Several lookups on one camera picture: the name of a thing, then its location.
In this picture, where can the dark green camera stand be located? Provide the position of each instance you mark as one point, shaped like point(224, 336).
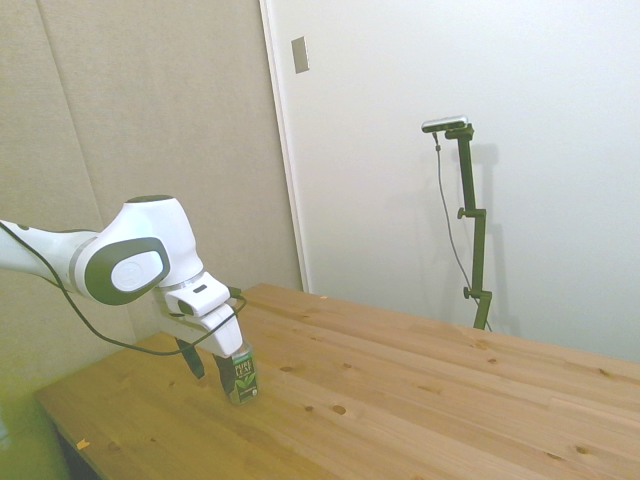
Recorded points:
point(473, 220)

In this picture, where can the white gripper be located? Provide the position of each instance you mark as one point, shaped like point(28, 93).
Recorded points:
point(220, 334)

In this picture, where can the silver camera on stand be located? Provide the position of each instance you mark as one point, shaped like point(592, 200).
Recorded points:
point(445, 123)

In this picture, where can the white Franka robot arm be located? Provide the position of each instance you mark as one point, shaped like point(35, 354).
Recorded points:
point(135, 240)

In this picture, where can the grey wall switch plate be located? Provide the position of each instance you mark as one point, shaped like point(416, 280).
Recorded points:
point(300, 54)

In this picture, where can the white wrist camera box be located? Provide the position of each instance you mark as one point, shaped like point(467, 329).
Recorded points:
point(196, 298)

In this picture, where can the green Pure Leaf tea bottle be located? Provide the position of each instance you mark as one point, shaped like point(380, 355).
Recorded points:
point(245, 376)

